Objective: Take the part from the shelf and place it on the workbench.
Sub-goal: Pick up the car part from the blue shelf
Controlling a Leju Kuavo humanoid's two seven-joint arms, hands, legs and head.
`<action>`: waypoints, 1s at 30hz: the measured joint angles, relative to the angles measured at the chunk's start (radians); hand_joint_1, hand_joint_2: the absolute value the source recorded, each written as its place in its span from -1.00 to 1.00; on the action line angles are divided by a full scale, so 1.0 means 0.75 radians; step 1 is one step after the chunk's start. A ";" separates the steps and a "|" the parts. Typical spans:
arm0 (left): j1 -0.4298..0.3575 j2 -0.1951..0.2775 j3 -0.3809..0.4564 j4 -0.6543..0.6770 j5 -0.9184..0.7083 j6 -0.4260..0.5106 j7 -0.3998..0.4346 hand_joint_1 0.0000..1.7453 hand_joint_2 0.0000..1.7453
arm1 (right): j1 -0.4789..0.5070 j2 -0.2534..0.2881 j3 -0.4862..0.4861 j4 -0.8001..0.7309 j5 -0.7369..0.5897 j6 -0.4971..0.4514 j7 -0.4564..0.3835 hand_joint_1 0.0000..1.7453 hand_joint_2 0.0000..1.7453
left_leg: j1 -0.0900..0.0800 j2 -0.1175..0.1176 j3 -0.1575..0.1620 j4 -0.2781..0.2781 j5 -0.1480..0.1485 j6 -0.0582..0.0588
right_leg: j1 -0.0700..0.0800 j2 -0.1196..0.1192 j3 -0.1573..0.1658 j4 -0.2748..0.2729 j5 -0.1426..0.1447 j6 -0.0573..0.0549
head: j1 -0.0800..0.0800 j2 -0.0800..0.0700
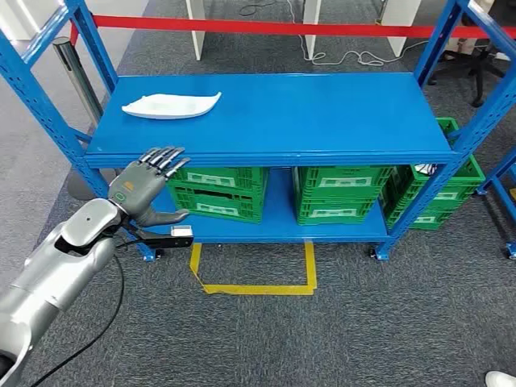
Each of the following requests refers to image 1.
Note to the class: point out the white desk panel leg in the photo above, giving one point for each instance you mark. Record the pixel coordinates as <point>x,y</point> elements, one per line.
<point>400,24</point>
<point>197,27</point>
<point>312,27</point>

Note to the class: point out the person's white shoe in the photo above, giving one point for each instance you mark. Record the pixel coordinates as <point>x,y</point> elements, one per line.
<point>502,380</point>

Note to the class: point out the yellow floor tape square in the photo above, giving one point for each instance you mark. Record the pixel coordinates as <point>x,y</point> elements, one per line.
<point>250,290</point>

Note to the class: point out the blue metal shelf rack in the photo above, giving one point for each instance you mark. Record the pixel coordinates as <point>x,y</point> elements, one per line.
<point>282,117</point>
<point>504,197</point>

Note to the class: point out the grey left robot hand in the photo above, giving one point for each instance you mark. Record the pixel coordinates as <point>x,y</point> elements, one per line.
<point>136,187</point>

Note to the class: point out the black office chair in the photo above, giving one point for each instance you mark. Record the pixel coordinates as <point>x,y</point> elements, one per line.
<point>480,75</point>

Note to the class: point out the white item in crate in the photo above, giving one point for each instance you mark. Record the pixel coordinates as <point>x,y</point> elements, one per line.
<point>425,169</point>

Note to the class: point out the white curved plastic part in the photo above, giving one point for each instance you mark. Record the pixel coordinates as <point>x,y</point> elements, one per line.
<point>169,107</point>

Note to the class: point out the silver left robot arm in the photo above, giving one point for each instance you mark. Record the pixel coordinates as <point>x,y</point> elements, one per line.
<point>60,267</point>

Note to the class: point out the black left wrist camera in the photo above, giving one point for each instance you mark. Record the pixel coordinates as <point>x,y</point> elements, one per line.
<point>173,241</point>

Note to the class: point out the red barrier belt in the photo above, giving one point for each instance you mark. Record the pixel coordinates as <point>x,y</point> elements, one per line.
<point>241,25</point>

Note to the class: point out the green plastic crate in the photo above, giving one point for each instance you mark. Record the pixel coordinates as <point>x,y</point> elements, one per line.
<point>339,197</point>
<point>463,187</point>
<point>217,200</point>

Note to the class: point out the yellow tape strip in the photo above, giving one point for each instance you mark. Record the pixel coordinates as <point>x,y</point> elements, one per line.
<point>513,193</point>

